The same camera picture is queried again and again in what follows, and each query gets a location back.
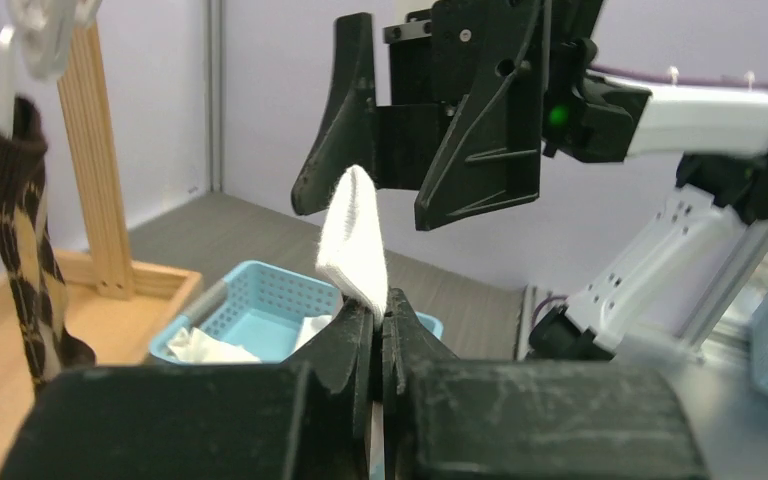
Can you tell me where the white black-striped sock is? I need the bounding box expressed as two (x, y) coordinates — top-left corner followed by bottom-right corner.
(314, 164), (391, 480)
(291, 315), (333, 354)

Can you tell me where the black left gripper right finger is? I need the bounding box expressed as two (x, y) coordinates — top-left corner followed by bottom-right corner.
(381, 288), (709, 479)

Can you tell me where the wooden hanger stand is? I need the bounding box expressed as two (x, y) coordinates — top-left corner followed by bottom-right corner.
(0, 26), (202, 465)

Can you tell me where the light blue plastic basket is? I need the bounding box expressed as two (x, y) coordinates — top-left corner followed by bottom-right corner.
(147, 260), (445, 366)

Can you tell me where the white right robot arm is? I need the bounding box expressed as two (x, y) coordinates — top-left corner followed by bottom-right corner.
(291, 1), (768, 360)

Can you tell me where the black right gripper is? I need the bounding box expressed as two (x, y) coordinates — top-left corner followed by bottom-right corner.
(289, 0), (607, 232)

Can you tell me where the white plastic clip hanger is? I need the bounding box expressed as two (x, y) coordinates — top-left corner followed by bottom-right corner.
(0, 0), (102, 137)

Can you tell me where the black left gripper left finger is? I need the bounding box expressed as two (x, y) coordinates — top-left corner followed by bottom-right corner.
(0, 301), (374, 479)

